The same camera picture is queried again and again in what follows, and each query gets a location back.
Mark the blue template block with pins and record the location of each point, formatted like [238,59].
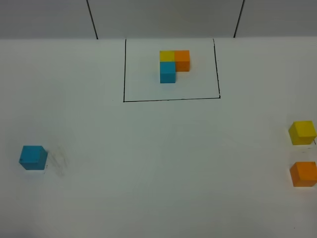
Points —
[167,72]

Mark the yellow template block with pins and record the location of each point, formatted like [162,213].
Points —
[167,56]

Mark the orange template block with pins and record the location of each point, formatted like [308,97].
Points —
[182,60]

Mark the orange loose block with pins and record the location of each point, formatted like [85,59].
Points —
[304,174]

